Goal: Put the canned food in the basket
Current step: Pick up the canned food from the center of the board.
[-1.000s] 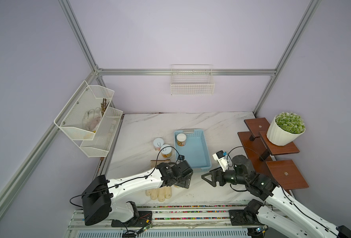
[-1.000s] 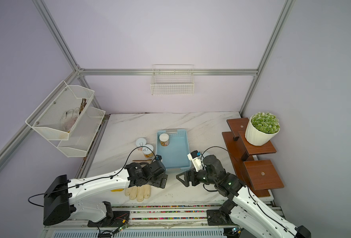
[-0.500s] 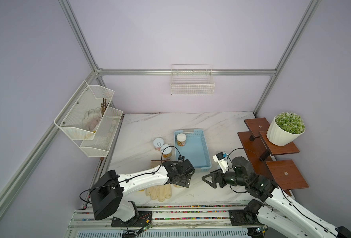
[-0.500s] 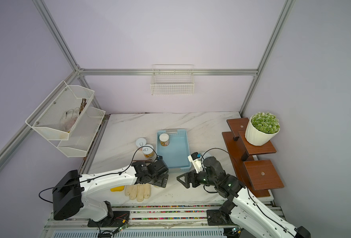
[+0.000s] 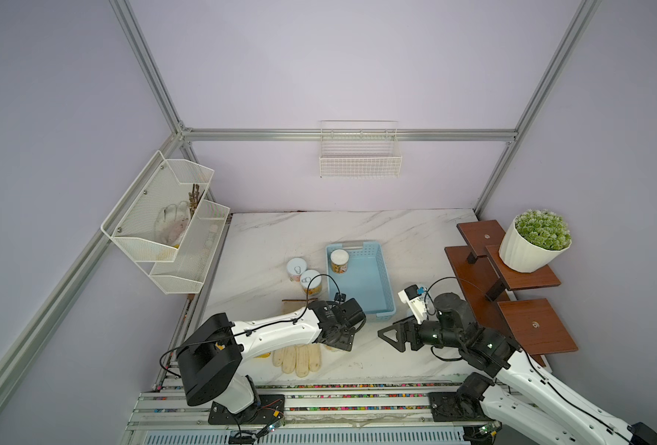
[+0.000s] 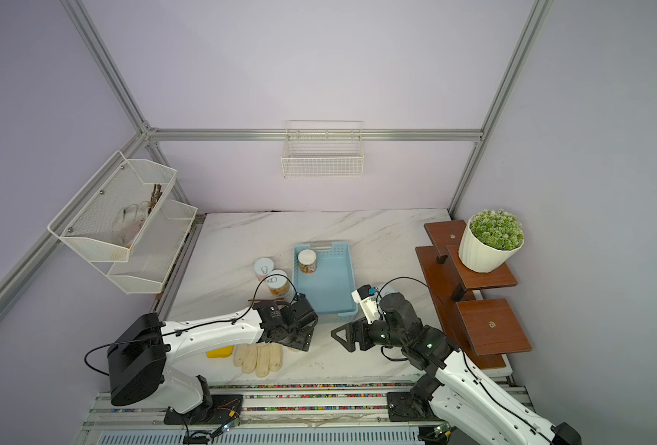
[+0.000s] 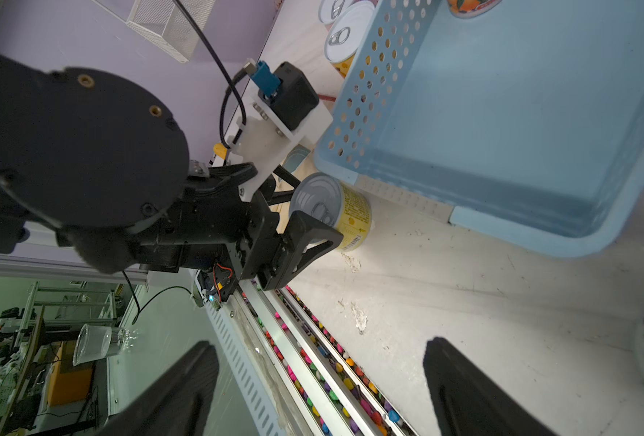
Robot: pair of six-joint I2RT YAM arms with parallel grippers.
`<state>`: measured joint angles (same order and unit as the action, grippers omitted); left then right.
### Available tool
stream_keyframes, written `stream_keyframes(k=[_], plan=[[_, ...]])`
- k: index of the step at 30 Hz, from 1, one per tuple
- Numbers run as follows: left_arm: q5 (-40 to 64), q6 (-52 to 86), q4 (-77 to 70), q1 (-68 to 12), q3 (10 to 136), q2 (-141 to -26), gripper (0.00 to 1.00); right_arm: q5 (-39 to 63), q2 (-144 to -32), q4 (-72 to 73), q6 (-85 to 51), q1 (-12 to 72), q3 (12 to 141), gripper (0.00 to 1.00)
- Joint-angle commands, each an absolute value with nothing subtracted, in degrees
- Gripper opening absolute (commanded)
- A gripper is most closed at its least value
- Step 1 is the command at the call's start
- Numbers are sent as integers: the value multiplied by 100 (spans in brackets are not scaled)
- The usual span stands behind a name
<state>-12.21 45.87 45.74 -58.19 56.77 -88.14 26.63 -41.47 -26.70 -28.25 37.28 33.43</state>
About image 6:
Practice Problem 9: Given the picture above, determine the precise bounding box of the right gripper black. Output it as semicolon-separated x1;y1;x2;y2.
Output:
333;313;407;352

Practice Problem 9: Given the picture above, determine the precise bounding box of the orange can pull tab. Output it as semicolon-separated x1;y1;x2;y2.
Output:
264;269;291;298

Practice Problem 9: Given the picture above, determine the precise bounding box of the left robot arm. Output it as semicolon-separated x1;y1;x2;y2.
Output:
107;299;318;415

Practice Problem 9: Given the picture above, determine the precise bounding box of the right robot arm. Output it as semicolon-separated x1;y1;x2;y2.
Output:
331;285;582;444

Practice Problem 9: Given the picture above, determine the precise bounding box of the light blue plastic basket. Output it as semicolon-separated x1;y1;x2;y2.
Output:
291;241;358;323

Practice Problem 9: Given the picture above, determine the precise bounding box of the beige work glove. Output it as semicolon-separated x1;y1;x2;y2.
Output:
232;343;284;378

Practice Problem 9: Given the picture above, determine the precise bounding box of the pink can back left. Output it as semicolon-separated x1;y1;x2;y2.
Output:
254;257;275;281

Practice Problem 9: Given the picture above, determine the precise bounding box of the yellow plastic scoop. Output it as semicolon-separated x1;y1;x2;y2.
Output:
205;346;234;359

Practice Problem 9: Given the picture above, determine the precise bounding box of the brown wooden tiered shelf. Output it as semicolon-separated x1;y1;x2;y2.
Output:
416;220;532;379

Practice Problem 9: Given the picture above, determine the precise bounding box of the white mesh lower bin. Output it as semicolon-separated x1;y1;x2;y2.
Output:
106;200;197;294

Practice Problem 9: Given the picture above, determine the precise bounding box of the white mesh bin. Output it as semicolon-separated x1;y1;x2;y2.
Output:
48;151;176;263
106;200;197;294

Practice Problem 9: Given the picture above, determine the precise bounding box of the white potted green plant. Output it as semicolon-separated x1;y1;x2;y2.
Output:
458;210;524;274

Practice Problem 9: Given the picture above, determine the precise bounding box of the clear bag in bin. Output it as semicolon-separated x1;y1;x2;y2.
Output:
112;201;151;248

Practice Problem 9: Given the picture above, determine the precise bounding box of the white mesh upper bin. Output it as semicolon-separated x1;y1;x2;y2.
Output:
48;151;176;263

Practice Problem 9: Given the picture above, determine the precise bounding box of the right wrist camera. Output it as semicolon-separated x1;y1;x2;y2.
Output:
352;285;380;324

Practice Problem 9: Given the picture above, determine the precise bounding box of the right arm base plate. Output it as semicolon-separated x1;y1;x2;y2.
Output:
386;392;439;422

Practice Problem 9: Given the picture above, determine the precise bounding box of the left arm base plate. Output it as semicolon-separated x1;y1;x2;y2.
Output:
164;394;243;426

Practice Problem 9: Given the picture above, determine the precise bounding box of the white wire wall basket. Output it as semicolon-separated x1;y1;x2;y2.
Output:
281;121;364;179

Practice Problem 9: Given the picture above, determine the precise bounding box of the aluminium frame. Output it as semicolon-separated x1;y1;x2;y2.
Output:
0;1;552;321

